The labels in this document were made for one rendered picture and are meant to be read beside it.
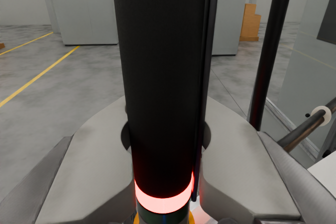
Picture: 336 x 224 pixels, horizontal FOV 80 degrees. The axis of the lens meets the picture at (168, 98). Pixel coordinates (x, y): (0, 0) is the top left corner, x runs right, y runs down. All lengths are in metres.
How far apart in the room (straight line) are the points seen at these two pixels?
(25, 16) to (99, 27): 7.22
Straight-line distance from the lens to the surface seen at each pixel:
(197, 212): 0.20
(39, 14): 13.69
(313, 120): 0.35
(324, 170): 0.62
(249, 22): 8.27
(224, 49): 6.03
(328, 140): 0.86
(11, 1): 14.25
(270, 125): 1.49
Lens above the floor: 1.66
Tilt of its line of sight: 28 degrees down
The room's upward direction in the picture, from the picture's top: straight up
